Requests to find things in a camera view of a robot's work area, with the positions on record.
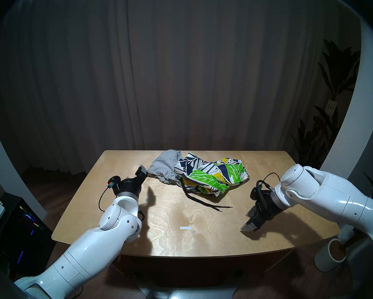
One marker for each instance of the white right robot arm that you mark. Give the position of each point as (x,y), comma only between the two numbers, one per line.
(329,195)

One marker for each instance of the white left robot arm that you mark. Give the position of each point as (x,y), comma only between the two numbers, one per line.
(99,236)

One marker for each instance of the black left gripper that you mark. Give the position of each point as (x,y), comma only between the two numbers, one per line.
(130,186)

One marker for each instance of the white robot torso base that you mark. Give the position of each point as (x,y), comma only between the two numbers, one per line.
(189,293)

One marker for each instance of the floral print shorts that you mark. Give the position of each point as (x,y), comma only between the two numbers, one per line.
(214,173)

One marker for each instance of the black computer tower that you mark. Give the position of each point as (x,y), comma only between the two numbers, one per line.
(21,230)

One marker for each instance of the tall dark leafy plant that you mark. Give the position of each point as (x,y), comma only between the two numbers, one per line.
(339,71)

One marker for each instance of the white paper plant tag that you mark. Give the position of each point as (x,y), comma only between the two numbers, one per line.
(331,107)

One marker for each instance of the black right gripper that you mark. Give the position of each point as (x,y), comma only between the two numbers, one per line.
(266,205)

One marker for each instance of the grey shorts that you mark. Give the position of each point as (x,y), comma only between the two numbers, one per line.
(164,167)

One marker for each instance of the white cylindrical plant pot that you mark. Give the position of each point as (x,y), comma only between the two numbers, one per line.
(325,259)

